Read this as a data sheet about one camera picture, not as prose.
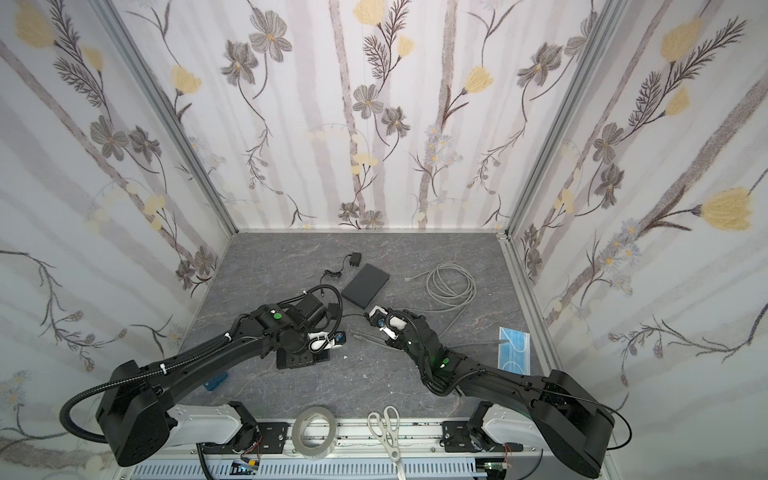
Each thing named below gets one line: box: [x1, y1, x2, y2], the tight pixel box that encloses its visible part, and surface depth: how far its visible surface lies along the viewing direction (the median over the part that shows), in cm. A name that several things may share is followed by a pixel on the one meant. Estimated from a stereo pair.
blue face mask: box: [498, 326, 531, 376], surface depth 92 cm
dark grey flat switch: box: [341, 263, 390, 310], surface depth 109 cm
